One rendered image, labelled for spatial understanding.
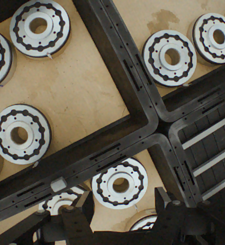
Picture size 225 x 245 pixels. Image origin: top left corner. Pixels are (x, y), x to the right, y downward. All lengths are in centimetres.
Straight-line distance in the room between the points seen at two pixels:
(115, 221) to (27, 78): 33
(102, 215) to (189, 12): 45
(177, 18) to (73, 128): 29
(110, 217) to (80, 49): 33
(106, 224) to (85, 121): 22
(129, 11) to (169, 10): 8
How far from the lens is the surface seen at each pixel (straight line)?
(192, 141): 40
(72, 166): 26
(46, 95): 35
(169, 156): 28
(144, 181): 36
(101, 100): 35
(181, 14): 43
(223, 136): 46
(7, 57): 35
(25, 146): 33
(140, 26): 39
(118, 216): 42
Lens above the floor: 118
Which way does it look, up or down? 80 degrees down
